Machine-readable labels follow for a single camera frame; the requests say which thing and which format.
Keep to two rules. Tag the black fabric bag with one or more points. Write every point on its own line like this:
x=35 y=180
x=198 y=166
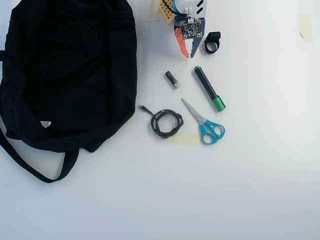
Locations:
x=62 y=75

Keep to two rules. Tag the black cylindrical battery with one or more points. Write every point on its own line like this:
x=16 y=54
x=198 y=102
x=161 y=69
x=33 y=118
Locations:
x=172 y=79

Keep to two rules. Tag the torn beige masking tape piece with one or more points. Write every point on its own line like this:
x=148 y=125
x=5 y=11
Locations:
x=306 y=27

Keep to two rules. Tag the yellow perforated block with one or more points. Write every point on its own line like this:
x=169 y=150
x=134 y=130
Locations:
x=166 y=15

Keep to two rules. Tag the narrow beige masking tape strip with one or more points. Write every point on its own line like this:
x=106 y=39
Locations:
x=152 y=11

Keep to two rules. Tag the wide beige masking tape strip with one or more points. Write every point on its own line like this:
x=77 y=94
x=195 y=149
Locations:
x=182 y=139

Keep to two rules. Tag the square camera circuit board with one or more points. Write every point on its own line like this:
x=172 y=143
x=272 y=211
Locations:
x=190 y=29

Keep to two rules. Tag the blue-grey gripper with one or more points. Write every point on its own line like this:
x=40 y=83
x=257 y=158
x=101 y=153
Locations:
x=195 y=48

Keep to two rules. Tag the black marker with green cap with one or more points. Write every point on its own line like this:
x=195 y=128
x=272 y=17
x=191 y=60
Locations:
x=207 y=86

